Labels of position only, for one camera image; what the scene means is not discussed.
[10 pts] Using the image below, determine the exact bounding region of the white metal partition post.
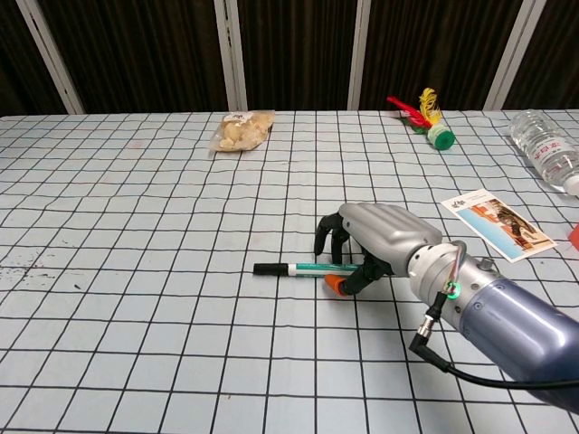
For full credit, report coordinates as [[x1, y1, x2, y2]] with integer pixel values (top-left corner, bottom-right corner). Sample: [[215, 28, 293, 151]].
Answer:
[[15, 0, 86, 115], [482, 0, 539, 111], [346, 0, 379, 111], [212, 0, 249, 112]]

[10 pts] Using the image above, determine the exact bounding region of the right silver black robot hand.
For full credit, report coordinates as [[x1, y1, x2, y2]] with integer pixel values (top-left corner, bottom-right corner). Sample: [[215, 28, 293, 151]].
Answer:
[[314, 202, 444, 299]]

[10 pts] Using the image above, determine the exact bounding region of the clear plastic water bottle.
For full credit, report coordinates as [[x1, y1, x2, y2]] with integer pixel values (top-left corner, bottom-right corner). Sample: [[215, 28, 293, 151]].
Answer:
[[509, 109, 579, 198]]

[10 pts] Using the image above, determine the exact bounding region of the clear bag of beige snacks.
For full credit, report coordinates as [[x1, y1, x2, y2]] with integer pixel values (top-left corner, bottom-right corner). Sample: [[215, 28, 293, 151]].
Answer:
[[207, 109, 276, 154]]

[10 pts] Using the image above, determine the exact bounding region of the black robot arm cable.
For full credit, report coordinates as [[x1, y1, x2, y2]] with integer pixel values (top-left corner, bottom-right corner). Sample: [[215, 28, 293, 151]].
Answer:
[[409, 292, 579, 391]]

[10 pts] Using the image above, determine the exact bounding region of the red yellow feather shuttlecock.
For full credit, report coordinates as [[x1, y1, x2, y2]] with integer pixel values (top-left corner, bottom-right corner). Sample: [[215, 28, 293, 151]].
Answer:
[[386, 88, 456, 152]]

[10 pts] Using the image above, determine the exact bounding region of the white black checkered tablecloth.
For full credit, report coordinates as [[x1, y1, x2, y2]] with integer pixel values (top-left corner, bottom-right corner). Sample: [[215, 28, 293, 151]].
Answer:
[[0, 109, 579, 434]]

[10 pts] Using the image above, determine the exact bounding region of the printed picture card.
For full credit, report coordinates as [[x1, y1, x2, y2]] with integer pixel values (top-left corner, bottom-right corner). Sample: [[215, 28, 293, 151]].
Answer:
[[441, 189, 558, 264]]

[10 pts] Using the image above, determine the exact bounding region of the black marker cap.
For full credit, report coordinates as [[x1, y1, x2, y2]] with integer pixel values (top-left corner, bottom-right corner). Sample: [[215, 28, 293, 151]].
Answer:
[[252, 262, 289, 278]]

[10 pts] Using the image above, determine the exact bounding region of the green white marker body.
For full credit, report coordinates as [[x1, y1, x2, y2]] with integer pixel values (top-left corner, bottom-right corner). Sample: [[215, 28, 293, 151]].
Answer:
[[285, 261, 364, 278]]

